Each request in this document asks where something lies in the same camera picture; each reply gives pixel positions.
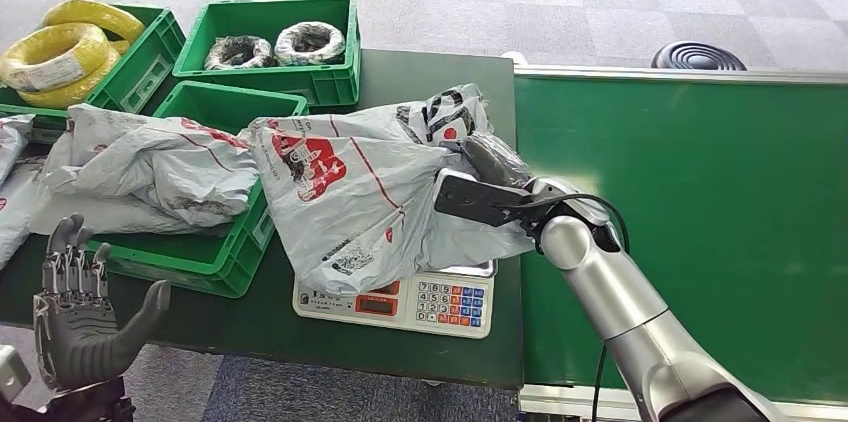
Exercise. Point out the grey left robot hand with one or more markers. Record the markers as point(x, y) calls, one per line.
point(76, 333)

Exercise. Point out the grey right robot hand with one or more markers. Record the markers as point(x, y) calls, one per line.
point(474, 200)

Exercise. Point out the grey mailer bag black logo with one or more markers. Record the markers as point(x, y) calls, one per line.
point(351, 207)

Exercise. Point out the green conveyor belt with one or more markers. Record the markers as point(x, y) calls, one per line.
point(729, 174)

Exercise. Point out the white electronic scale steel tray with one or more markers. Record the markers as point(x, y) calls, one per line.
point(450, 303)

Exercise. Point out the flat grey mailer bag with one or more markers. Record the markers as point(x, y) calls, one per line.
point(13, 210)
point(86, 217)

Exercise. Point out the dark green table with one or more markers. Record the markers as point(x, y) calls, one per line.
point(411, 74)

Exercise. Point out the large green plastic crate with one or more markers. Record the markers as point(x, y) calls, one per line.
point(212, 260)

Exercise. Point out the crumpled grey mailer red print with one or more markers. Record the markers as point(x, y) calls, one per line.
point(152, 164)

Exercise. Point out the small grey mailer bag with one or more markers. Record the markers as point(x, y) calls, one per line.
point(10, 137)

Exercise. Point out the green crate holding black coils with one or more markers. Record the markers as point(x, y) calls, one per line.
point(265, 82)

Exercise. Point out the black ribbed round base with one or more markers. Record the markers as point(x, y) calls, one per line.
point(697, 56)

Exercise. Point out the green crate holding yellow coils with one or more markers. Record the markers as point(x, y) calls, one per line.
point(146, 64)

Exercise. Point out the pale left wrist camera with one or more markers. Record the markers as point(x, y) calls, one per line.
point(12, 372)

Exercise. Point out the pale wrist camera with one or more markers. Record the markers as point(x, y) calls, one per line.
point(12, 372)
point(563, 190)

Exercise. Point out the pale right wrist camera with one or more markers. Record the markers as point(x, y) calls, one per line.
point(563, 190)

